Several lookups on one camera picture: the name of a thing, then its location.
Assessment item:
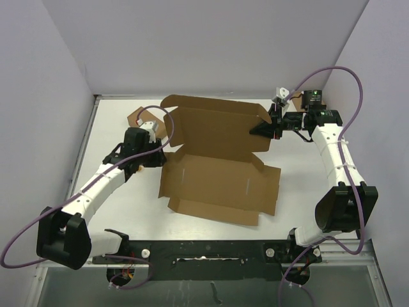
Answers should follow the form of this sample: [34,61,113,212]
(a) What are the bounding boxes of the small closed cardboard box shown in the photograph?
[127,107,167,139]

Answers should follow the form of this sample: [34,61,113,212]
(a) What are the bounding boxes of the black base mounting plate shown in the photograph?
[91,238,322,282]

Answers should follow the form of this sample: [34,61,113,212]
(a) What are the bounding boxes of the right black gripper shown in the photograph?
[249,104,306,141]

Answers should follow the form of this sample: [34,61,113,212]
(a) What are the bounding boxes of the purple cable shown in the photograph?
[278,65,365,307]
[0,104,175,291]

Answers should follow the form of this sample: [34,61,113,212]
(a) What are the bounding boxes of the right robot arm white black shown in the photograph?
[249,88,378,262]

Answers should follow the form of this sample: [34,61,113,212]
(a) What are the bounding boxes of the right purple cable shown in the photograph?
[278,65,365,307]

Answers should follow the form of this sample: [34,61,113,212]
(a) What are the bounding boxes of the aluminium frame rail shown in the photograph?
[24,241,394,307]

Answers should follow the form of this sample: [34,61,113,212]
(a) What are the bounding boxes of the large cardboard box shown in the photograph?
[158,95,281,226]

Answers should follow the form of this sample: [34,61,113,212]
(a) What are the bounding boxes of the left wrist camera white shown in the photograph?
[136,118,158,134]

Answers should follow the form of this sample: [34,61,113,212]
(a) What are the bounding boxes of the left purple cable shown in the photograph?
[0,104,175,291]

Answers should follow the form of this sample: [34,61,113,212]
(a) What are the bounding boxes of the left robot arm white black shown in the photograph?
[36,122,166,270]

